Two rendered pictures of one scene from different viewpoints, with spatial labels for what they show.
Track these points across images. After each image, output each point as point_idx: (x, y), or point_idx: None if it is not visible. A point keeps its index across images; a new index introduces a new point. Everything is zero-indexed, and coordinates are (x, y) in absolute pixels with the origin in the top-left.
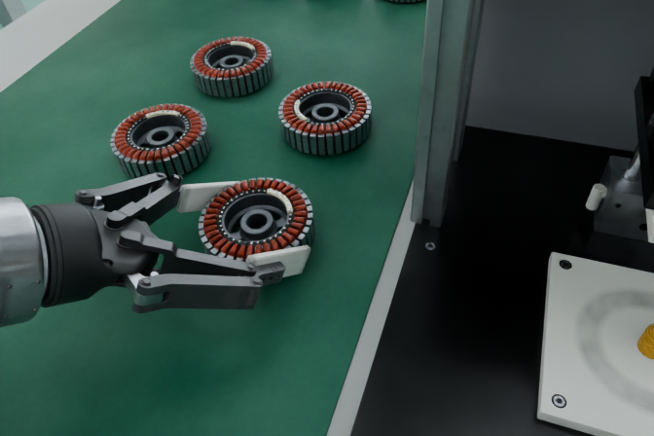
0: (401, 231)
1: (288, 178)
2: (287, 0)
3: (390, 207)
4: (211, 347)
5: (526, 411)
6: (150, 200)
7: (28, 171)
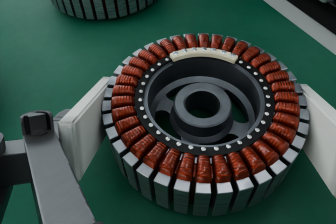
0: (303, 26)
1: (135, 50)
2: None
3: (266, 14)
4: None
5: None
6: (63, 196)
7: None
